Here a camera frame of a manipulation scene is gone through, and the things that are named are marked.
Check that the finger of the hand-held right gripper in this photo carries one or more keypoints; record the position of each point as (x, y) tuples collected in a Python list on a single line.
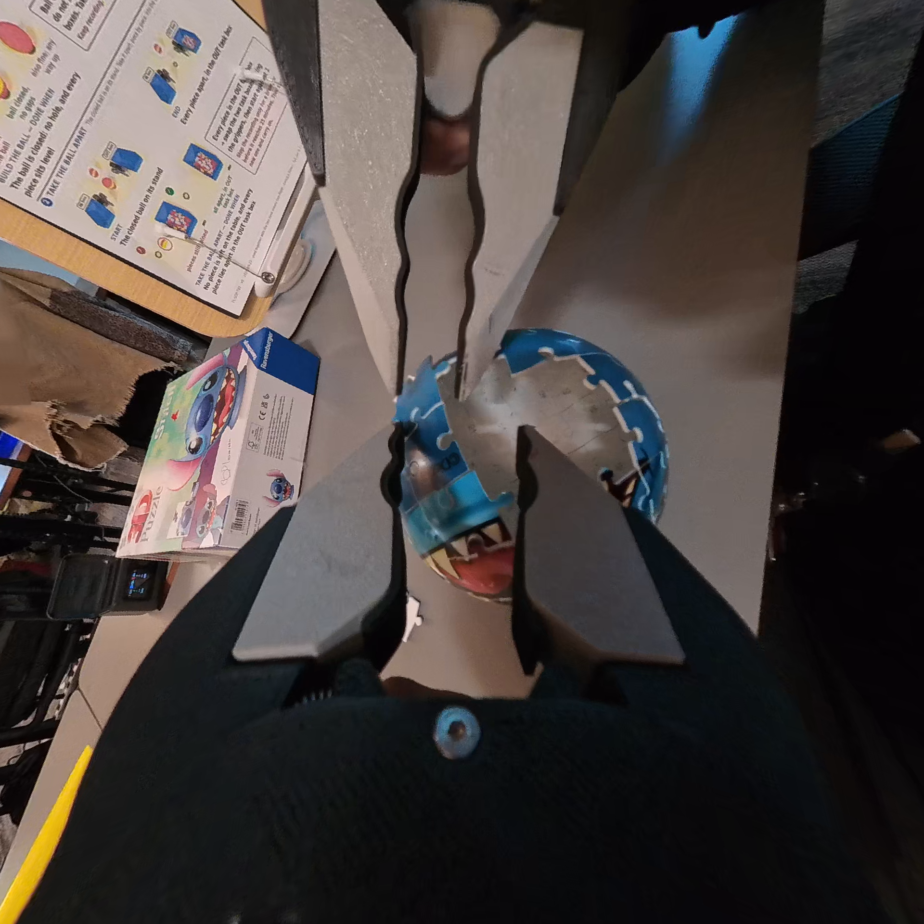
[(523, 180), (364, 159)]

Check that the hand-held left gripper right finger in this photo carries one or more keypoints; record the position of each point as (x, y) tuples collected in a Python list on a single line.
[(592, 577)]

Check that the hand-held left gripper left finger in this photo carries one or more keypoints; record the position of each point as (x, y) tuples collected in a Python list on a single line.
[(317, 570)]

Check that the blue puzzle ball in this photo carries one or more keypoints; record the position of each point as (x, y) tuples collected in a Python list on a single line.
[(563, 404)]

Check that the white puzzle piece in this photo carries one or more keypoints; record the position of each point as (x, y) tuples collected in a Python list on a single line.
[(413, 621)]

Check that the colourful puzzle box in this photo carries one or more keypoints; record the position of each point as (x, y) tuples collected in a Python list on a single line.
[(216, 447)]

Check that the person's right hand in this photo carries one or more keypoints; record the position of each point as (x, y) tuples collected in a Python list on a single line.
[(444, 148)]

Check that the white round stand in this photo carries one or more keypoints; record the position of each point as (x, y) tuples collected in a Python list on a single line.
[(310, 260)]

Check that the printed instruction sheet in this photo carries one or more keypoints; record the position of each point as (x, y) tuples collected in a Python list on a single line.
[(144, 108)]

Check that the black device with display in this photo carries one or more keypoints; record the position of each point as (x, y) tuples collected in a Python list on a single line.
[(86, 585)]

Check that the dark grey foam pad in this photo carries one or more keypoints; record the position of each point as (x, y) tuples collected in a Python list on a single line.
[(123, 325)]

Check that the brown paper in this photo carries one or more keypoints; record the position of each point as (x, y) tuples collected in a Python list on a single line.
[(58, 375)]

